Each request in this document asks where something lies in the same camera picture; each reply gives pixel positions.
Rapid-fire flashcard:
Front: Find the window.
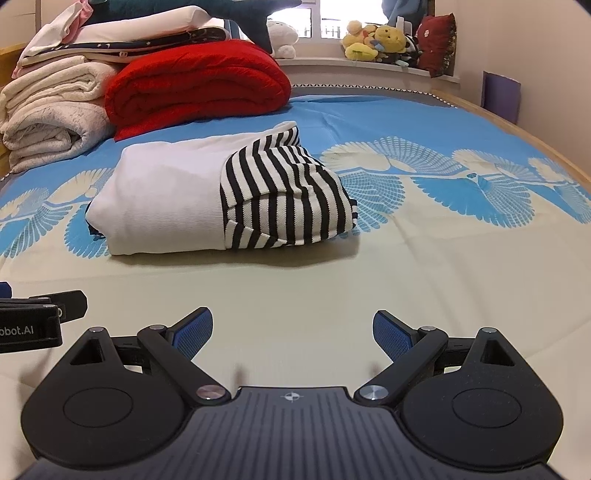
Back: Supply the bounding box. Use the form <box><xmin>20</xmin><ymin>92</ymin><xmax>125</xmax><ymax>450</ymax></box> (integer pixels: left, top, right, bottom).
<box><xmin>295</xmin><ymin>0</ymin><xmax>384</xmax><ymax>40</ymax></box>

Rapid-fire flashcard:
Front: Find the red folded blanket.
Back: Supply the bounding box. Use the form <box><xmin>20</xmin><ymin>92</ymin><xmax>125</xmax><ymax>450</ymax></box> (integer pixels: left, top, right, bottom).
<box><xmin>104</xmin><ymin>39</ymin><xmax>293</xmax><ymax>141</ymax></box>

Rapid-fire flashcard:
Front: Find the white pink folded cloth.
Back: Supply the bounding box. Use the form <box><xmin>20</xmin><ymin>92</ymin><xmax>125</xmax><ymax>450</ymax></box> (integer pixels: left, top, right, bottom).
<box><xmin>13</xmin><ymin>0</ymin><xmax>93</xmax><ymax>77</ymax></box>

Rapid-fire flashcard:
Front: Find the dark red cushion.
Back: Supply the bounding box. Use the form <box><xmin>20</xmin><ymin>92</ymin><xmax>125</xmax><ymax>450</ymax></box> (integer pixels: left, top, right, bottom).
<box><xmin>416</xmin><ymin>14</ymin><xmax>458</xmax><ymax>77</ymax></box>

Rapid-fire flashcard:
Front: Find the white pillow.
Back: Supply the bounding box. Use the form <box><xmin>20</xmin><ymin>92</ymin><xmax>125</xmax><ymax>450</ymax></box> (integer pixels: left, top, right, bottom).
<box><xmin>76</xmin><ymin>6</ymin><xmax>227</xmax><ymax>44</ymax></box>

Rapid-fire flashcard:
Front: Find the black white striped hooded top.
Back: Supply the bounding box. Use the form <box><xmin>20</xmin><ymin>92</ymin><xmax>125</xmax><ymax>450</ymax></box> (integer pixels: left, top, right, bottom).
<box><xmin>85</xmin><ymin>121</ymin><xmax>358</xmax><ymax>256</ymax></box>

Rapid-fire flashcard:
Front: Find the blue cream printed bed sheet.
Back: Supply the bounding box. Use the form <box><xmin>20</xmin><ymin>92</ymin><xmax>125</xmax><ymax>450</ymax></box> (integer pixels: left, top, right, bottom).
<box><xmin>0</xmin><ymin>90</ymin><xmax>591</xmax><ymax>462</ymax></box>

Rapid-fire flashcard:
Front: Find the wooden bed frame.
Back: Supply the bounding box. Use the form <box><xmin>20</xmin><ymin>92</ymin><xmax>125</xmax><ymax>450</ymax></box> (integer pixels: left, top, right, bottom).
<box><xmin>0</xmin><ymin>44</ymin><xmax>591</xmax><ymax>208</ymax></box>

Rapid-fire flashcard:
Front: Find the dark teal shark plush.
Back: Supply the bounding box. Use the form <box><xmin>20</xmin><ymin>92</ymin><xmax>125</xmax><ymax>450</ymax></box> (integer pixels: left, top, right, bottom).
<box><xmin>88</xmin><ymin>0</ymin><xmax>303</xmax><ymax>55</ymax></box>

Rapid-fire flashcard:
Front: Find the purple board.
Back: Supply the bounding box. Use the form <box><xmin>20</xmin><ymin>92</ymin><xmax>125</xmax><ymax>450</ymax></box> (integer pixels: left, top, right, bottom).
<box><xmin>482</xmin><ymin>71</ymin><xmax>522</xmax><ymax>124</ymax></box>

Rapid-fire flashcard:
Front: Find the yellow duck plush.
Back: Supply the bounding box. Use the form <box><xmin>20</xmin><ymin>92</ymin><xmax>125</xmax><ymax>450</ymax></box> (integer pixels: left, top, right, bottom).
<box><xmin>341</xmin><ymin>21</ymin><xmax>377</xmax><ymax>62</ymax></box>

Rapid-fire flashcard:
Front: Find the dark star print folded blanket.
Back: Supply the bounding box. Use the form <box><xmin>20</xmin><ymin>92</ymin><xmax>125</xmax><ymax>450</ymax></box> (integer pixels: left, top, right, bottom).
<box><xmin>18</xmin><ymin>27</ymin><xmax>234</xmax><ymax>63</ymax></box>

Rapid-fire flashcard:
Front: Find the white plush toy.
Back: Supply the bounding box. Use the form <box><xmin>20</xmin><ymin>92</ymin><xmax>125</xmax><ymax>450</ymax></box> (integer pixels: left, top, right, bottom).
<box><xmin>267</xmin><ymin>19</ymin><xmax>298</xmax><ymax>60</ymax></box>

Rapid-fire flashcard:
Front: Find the blue curtain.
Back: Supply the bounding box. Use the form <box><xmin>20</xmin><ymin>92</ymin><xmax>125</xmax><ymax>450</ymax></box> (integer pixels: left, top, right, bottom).
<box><xmin>381</xmin><ymin>0</ymin><xmax>430</xmax><ymax>24</ymax></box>

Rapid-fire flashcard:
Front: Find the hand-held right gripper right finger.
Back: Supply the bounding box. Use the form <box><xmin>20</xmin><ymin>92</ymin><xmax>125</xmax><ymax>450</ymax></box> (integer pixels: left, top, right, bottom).
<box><xmin>353</xmin><ymin>309</ymin><xmax>528</xmax><ymax>408</ymax></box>

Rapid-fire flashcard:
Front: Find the striped bee plush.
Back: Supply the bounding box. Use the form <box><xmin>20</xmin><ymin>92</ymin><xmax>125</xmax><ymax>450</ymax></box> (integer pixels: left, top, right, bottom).
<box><xmin>397</xmin><ymin>37</ymin><xmax>423</xmax><ymax>69</ymax></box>

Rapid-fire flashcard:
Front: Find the white speckled folded quilt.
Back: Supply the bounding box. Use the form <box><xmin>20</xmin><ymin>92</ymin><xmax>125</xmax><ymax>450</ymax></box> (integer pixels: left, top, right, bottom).
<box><xmin>0</xmin><ymin>99</ymin><xmax>116</xmax><ymax>174</ymax></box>

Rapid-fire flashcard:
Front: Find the white window sill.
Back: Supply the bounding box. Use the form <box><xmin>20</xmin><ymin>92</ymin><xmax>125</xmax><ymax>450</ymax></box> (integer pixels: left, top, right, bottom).
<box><xmin>277</xmin><ymin>58</ymin><xmax>462</xmax><ymax>84</ymax></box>

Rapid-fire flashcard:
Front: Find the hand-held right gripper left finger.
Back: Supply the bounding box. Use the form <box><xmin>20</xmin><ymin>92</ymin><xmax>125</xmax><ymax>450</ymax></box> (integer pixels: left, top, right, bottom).
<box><xmin>68</xmin><ymin>306</ymin><xmax>232</xmax><ymax>407</ymax></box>

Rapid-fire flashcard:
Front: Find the yellow bear plush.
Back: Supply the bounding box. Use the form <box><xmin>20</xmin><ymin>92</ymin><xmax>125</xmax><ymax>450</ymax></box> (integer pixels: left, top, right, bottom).
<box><xmin>372</xmin><ymin>25</ymin><xmax>407</xmax><ymax>63</ymax></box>

